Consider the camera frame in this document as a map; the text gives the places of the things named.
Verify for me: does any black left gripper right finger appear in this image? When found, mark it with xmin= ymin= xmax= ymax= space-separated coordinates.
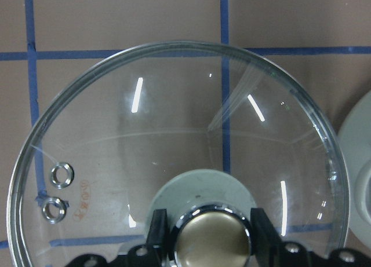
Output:
xmin=250 ymin=208 xmax=281 ymax=255

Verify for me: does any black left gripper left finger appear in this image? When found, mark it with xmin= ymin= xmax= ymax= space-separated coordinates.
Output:
xmin=146 ymin=209 xmax=169 ymax=248

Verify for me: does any glass pot lid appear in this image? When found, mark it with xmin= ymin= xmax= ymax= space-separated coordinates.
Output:
xmin=7 ymin=41 xmax=349 ymax=266

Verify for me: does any grey cooking pot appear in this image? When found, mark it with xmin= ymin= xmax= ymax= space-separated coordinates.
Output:
xmin=339 ymin=93 xmax=370 ymax=247

